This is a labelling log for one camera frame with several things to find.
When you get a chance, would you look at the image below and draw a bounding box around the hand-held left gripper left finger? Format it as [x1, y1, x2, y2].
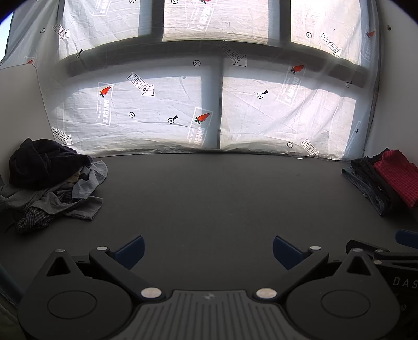
[46, 235, 165, 301]

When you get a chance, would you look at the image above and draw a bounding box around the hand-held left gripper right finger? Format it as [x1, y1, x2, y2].
[253, 235, 374, 301]

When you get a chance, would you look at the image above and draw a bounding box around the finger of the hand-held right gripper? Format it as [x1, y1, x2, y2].
[394, 229, 418, 246]
[346, 240, 418, 266]

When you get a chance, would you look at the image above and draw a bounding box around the navy blue knit sweater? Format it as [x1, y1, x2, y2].
[9, 138, 94, 189]

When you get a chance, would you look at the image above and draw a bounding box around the grey garment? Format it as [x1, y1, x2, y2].
[0, 185, 104, 221]

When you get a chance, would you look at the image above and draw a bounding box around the black garment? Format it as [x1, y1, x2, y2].
[350, 157, 398, 210]

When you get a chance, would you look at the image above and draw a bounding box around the light blue garment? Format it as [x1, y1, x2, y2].
[71, 160, 108, 199]

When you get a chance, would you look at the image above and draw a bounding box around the dark plaid shirt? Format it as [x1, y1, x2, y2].
[16, 206, 61, 234]

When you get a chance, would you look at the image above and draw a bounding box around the white printed sheet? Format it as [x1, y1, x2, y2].
[0, 0, 384, 161]

